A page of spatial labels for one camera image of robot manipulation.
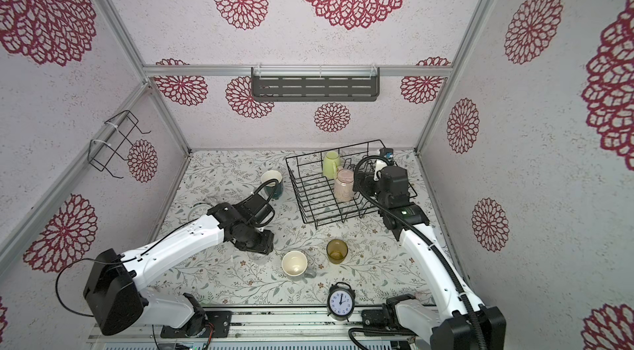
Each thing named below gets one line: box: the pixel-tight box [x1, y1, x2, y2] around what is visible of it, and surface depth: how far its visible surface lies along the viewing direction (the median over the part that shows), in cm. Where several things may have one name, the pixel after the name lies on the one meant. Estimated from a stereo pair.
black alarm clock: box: [326, 281, 356, 322], surface depth 77 cm
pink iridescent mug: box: [334, 168, 355, 203], surface depth 95 cm
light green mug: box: [322, 150, 341, 180], surface depth 105 cm
